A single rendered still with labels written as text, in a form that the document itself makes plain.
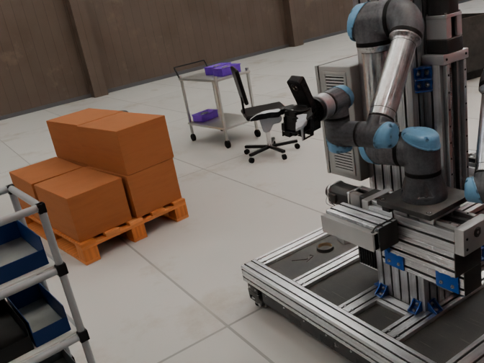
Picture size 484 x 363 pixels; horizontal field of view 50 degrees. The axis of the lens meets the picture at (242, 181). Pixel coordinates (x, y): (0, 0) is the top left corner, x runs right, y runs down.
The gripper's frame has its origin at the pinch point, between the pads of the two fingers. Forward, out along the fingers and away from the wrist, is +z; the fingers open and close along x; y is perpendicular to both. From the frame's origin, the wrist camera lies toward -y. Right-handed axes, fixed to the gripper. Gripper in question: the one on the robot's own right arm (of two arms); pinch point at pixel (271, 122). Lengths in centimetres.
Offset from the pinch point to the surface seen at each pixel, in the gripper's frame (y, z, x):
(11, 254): 58, 37, 99
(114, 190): 112, -81, 213
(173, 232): 151, -108, 188
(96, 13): 84, -549, 920
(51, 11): 70, -462, 944
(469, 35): 89, -582, 156
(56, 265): 59, 30, 78
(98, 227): 133, -62, 213
